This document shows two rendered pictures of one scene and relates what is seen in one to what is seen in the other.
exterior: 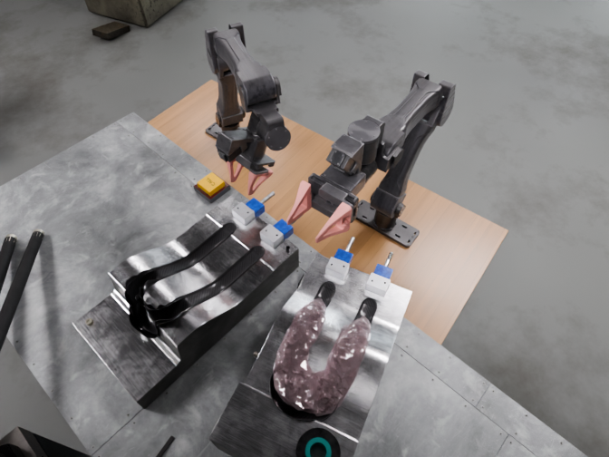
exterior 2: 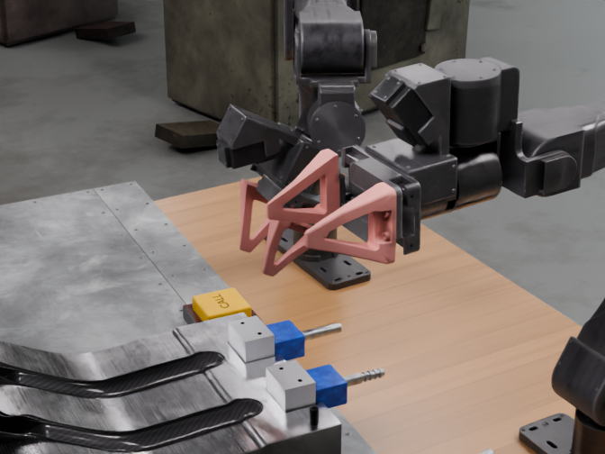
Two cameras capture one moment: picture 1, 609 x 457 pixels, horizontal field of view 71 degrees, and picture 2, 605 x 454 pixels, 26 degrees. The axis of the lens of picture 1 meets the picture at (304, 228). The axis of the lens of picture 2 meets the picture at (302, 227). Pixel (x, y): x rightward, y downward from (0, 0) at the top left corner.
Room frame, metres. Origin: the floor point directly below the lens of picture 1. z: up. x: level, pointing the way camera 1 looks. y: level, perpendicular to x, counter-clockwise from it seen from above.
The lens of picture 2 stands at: (-0.46, -0.38, 1.66)
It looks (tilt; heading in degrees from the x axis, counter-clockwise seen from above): 26 degrees down; 22
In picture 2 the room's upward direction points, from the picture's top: straight up
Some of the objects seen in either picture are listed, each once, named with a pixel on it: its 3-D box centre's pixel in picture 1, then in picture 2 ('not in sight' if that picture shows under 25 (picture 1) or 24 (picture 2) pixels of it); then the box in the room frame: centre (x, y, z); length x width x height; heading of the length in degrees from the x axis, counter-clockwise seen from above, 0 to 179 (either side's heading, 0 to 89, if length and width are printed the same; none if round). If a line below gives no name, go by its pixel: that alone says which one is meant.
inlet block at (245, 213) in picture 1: (256, 206); (289, 340); (0.74, 0.13, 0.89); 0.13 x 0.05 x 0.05; 138
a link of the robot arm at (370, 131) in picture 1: (372, 144); (497, 125); (0.60, -0.13, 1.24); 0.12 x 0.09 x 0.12; 143
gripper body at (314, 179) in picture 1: (340, 189); (403, 191); (0.53, -0.07, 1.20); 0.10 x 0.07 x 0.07; 53
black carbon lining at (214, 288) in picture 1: (194, 274); (87, 397); (0.51, 0.26, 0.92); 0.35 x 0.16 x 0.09; 137
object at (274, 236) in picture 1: (285, 228); (329, 385); (0.67, 0.05, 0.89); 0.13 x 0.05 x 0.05; 137
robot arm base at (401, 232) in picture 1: (385, 215); (601, 441); (0.75, -0.23, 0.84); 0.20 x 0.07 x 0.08; 53
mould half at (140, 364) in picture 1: (190, 285); (73, 435); (0.51, 0.28, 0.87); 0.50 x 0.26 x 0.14; 137
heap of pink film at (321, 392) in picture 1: (321, 349); not in sight; (0.34, -0.04, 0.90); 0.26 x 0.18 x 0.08; 155
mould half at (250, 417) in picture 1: (323, 359); not in sight; (0.33, -0.04, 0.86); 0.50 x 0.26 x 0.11; 155
